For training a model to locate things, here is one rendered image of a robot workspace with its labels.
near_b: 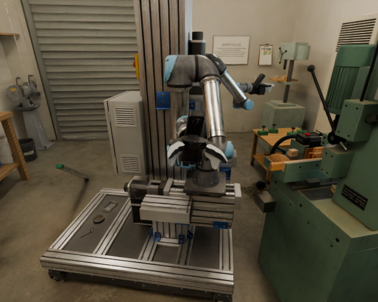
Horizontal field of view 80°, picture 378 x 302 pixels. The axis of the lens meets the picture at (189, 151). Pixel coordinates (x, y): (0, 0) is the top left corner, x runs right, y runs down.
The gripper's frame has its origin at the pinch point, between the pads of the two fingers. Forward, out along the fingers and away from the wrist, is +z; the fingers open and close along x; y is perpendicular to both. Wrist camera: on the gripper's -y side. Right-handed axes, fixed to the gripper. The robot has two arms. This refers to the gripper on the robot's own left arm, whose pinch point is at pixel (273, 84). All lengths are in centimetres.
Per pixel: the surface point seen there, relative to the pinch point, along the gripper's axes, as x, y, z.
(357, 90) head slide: 83, -15, -19
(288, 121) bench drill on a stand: -107, 79, 121
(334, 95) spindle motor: 73, -10, -19
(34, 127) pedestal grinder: -226, 112, -254
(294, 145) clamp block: 54, 26, -14
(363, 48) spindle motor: 78, -31, -17
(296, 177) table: 79, 32, -32
